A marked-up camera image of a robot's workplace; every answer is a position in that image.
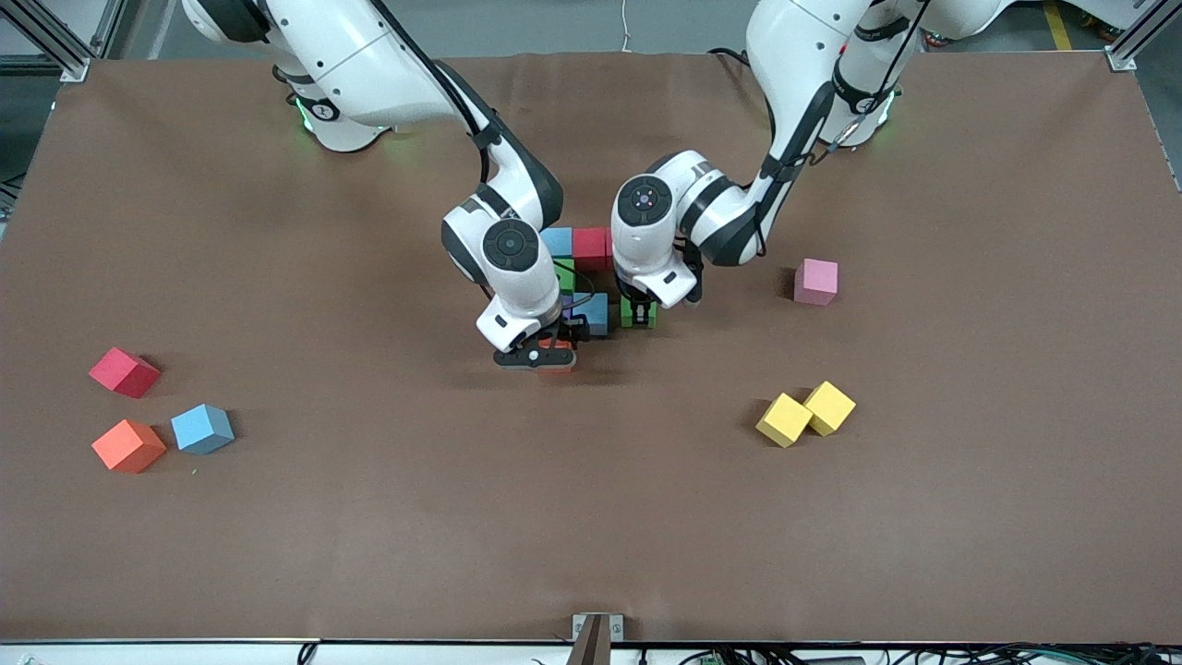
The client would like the pink foam block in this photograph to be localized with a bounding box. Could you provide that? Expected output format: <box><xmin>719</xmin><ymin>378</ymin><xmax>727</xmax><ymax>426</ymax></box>
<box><xmin>794</xmin><ymin>259</ymin><xmax>839</xmax><ymax>306</ymax></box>

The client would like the yellow foam block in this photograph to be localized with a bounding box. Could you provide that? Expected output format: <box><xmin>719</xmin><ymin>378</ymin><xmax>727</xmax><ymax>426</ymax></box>
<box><xmin>755</xmin><ymin>393</ymin><xmax>814</xmax><ymax>449</ymax></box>
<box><xmin>802</xmin><ymin>381</ymin><xmax>857</xmax><ymax>437</ymax></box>

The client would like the brown table mat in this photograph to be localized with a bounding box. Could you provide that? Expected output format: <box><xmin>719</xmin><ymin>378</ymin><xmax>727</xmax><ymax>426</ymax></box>
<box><xmin>0</xmin><ymin>51</ymin><xmax>1182</xmax><ymax>645</ymax></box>

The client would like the crimson foam block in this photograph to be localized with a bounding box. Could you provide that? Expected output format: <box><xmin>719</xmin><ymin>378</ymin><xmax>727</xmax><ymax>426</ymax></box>
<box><xmin>89</xmin><ymin>347</ymin><xmax>162</xmax><ymax>399</ymax></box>

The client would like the yellow floor tape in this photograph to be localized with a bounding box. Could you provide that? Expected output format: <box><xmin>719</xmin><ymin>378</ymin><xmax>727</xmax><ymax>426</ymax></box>
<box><xmin>1042</xmin><ymin>0</ymin><xmax>1075</xmax><ymax>52</ymax></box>

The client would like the white background machine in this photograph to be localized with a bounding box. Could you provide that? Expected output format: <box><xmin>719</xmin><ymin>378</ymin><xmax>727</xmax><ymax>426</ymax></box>
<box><xmin>1062</xmin><ymin>0</ymin><xmax>1141</xmax><ymax>29</ymax></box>

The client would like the black camera cable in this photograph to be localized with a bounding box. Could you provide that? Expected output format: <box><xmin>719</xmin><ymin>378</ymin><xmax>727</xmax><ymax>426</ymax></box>
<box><xmin>757</xmin><ymin>0</ymin><xmax>929</xmax><ymax>260</ymax></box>

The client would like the aluminium frame post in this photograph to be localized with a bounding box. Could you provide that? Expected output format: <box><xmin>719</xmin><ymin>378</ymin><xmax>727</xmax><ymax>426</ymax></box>
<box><xmin>0</xmin><ymin>0</ymin><xmax>126</xmax><ymax>84</ymax></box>
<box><xmin>1104</xmin><ymin>0</ymin><xmax>1182</xmax><ymax>73</ymax></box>

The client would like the black cable bundle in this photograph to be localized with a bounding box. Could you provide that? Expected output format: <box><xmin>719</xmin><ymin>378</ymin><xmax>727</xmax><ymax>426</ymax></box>
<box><xmin>679</xmin><ymin>644</ymin><xmax>1182</xmax><ymax>665</ymax></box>

